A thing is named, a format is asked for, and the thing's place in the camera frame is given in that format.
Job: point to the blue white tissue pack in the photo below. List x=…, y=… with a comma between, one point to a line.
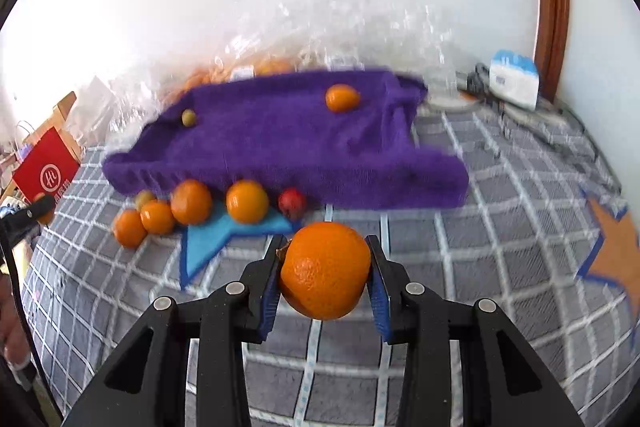
x=515, y=79

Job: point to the clear bag of oranges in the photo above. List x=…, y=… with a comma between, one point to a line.
x=272, y=66

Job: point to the crumpled clear plastic bag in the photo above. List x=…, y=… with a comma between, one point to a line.
x=400, y=37

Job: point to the small red fruit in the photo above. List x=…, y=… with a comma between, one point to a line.
x=292, y=202

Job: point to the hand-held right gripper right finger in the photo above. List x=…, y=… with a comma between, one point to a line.
x=379, y=307

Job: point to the orange mandarin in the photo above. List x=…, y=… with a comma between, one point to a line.
x=325, y=272
x=129, y=229
x=247, y=201
x=157, y=218
x=342, y=98
x=191, y=202

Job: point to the red paper bag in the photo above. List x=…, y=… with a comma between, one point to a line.
x=47, y=172

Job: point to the brown wooden door frame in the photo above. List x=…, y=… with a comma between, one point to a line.
x=552, y=7

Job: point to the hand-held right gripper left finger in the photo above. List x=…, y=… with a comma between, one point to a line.
x=272, y=302

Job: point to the grey checked bedsheet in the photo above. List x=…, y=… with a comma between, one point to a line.
x=450, y=232

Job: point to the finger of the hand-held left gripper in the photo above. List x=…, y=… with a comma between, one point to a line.
x=27, y=215

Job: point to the person's left hand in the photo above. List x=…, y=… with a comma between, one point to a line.
x=12, y=327

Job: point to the purple towel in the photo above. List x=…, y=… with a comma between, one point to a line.
x=280, y=142

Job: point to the small green fruit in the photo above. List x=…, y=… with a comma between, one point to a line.
x=188, y=117
x=145, y=198

